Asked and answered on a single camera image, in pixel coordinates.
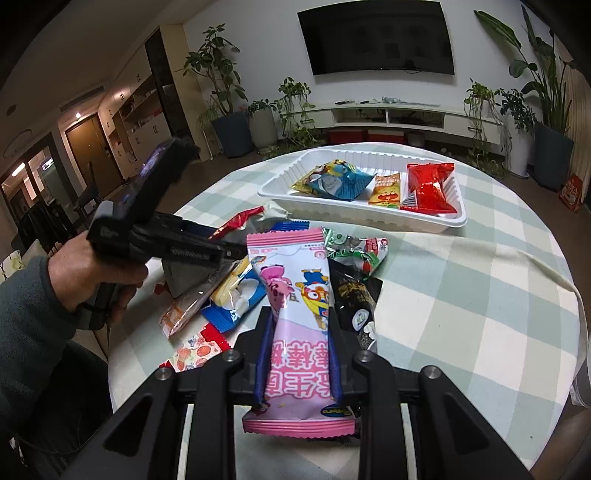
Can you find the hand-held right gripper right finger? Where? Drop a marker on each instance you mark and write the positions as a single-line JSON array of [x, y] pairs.
[[336, 369]]

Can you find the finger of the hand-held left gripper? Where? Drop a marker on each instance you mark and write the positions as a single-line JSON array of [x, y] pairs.
[[203, 253], [189, 229]]

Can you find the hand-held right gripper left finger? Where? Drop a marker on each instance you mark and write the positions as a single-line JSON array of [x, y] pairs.
[[263, 369]]

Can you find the small red snack packet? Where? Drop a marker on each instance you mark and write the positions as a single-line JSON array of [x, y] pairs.
[[160, 289]]

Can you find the clear orange bear snack packet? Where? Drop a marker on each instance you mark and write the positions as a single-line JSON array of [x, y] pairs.
[[184, 310]]

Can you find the blue yellow snack packet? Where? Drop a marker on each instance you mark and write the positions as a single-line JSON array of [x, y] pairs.
[[228, 314]]

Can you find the white red chili snack packet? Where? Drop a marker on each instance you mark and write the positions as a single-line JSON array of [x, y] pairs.
[[261, 220]]

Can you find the floral red white snack packet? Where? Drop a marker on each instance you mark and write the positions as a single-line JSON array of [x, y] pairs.
[[198, 351]]

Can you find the black snack packet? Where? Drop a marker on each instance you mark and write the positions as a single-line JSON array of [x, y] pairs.
[[353, 295]]

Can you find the pink snack packet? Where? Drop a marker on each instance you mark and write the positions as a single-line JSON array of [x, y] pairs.
[[295, 277]]

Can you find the green snack packet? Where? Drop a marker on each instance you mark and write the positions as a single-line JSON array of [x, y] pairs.
[[355, 251]]

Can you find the white plastic tray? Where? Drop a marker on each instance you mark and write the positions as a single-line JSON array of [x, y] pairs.
[[323, 208]]

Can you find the teal blue snack packet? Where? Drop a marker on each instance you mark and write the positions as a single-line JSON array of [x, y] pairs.
[[334, 181]]

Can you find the orange yellow snack packet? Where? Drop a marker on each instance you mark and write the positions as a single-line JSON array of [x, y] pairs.
[[387, 190]]

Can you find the large red snack packet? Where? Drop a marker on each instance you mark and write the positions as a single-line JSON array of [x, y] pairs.
[[427, 187]]

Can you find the person's left forearm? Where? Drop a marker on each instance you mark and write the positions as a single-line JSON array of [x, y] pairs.
[[27, 318]]

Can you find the person's left hand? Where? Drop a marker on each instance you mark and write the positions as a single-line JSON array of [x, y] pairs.
[[83, 272]]

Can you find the tall tree in dark pot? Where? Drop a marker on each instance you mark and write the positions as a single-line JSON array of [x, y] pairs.
[[231, 131]]

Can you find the plant in grey pot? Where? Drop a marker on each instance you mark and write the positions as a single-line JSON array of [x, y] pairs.
[[263, 127]]

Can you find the checked tablecloth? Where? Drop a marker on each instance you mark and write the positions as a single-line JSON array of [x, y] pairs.
[[461, 300]]

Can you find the trailing floor plant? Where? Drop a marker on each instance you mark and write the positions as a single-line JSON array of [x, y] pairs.
[[295, 124]]

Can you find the brown wooden chair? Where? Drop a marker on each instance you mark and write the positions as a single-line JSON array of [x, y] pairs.
[[565, 443]]

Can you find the white television console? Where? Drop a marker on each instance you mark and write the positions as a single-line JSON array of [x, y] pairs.
[[415, 117]]

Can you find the red gift bag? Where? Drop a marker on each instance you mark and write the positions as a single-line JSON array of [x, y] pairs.
[[570, 193]]

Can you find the bushy plant in white pot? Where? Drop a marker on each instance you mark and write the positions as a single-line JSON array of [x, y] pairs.
[[519, 138]]

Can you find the trailing plant on console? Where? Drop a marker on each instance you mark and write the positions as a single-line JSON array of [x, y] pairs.
[[480, 106]]

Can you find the large leaf plant dark pot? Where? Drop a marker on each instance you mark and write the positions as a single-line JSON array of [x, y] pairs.
[[551, 152]]

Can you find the beige curtain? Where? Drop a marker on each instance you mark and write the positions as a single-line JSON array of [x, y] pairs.
[[579, 120]]

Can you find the wooden wall cabinet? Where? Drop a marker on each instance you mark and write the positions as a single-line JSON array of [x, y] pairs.
[[138, 120]]

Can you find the wall television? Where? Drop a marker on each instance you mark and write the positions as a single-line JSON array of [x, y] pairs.
[[376, 39]]

